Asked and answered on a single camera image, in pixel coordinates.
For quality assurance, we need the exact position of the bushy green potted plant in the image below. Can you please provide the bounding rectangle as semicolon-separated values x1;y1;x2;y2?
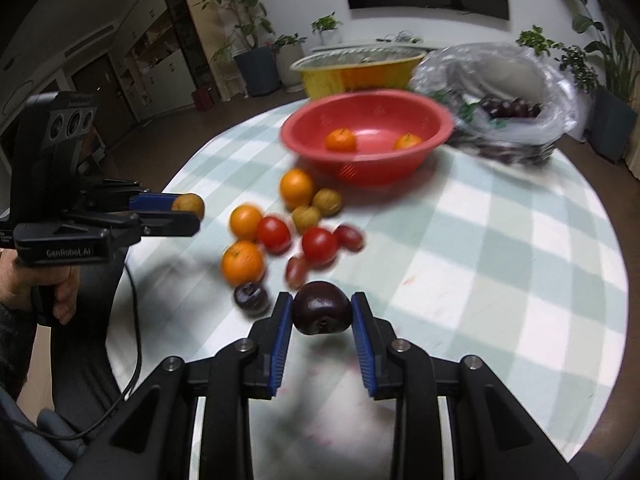
555;45;601;95

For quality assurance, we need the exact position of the red cherry tomato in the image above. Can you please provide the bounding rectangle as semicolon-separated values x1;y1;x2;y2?
256;216;293;255
301;226;340;267

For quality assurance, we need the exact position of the person's left hand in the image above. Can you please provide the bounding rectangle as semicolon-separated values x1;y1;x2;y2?
0;250;81;326

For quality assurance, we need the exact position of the small red bin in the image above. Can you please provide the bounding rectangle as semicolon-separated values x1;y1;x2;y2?
192;85;216;112

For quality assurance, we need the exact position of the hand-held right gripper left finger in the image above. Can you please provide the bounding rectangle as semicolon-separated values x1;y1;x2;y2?
65;292;294;480

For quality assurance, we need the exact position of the pile of dark cherries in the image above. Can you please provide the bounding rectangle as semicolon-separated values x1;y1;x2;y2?
457;96;556;166

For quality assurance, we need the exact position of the tall long-leaf potted plant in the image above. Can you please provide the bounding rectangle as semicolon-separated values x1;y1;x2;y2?
540;0;640;162

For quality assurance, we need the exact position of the red plastic bowl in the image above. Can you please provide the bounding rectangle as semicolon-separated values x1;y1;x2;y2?
280;89;456;187

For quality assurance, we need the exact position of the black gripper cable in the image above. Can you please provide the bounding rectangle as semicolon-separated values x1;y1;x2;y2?
0;262;144;433

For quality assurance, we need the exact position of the tall plant in dark pot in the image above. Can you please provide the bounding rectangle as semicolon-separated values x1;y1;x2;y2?
195;0;282;98

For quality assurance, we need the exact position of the small plant in white pot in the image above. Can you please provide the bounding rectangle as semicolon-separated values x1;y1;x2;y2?
311;12;345;46

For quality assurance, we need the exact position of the brown longan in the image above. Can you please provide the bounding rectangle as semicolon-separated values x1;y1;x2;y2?
312;188;344;217
291;205;322;234
171;193;206;220

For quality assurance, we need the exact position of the green white checkered tablecloth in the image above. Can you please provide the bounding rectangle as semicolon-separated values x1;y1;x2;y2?
106;91;630;467

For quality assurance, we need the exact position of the dark purple plum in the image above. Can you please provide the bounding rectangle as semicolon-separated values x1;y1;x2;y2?
292;281;351;336

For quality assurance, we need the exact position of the small green potted plant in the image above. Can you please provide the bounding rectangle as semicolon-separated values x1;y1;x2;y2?
515;25;557;57

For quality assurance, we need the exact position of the leafy plant in white pot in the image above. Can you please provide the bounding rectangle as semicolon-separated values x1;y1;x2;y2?
270;34;307;94

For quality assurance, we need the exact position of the gold foil tray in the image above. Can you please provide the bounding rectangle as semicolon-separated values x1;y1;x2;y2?
290;45;429;101

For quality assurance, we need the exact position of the white wall shelf unit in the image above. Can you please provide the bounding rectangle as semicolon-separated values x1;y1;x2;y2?
120;0;202;122

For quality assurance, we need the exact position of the red grape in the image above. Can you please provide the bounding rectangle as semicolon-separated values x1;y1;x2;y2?
285;255;310;290
334;224;366;252

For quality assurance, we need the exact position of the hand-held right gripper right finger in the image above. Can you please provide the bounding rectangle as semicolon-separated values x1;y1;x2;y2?
350;291;583;480

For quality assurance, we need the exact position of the clear plastic bag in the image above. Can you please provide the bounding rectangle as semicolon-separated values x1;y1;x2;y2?
410;42;581;167

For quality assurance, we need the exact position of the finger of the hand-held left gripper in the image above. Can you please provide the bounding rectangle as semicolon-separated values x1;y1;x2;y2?
100;179;177;212
112;210;202;239

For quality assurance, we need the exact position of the person's grey clothing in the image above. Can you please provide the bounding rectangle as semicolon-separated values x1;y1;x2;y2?
0;385;93;480

